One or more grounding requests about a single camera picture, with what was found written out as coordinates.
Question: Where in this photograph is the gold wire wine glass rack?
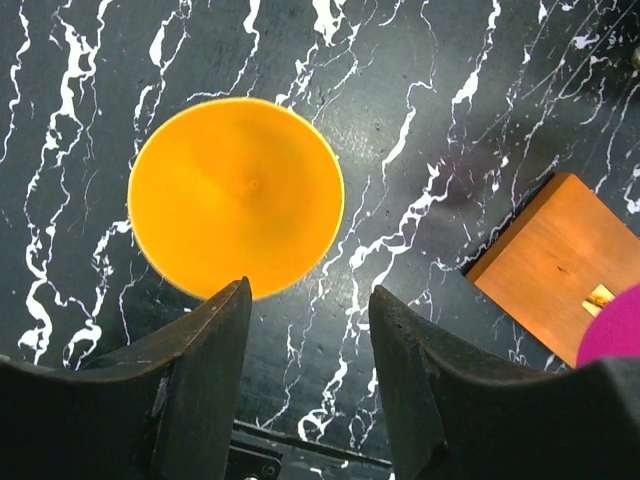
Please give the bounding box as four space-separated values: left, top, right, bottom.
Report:
465 173 639 366

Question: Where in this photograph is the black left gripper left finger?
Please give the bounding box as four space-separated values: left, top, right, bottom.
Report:
1 278 252 479

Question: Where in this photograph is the orange wine glass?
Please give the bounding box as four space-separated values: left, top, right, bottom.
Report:
127 97 345 299

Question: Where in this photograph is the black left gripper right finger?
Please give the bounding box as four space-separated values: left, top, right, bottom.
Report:
368 287 639 479

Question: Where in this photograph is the pink wine glass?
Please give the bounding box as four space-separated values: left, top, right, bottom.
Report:
576 285 639 367

